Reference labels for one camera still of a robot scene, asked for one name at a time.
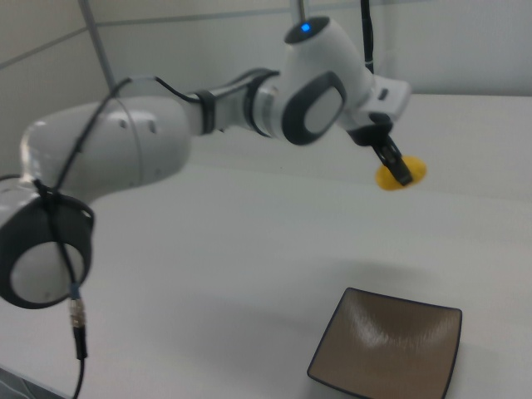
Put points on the grey crumpled cover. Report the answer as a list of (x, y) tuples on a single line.
[(16, 386)]

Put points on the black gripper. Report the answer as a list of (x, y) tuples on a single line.
[(372, 133)]

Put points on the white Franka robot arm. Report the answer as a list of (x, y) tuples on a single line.
[(124, 137)]

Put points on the black pole with base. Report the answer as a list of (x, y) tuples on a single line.
[(368, 37)]

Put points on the brown square ceramic plate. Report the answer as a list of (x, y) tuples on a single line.
[(386, 345)]

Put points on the yellow potato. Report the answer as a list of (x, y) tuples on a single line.
[(415, 166)]

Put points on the grey metal frame post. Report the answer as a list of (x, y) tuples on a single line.
[(99, 45), (300, 8)]

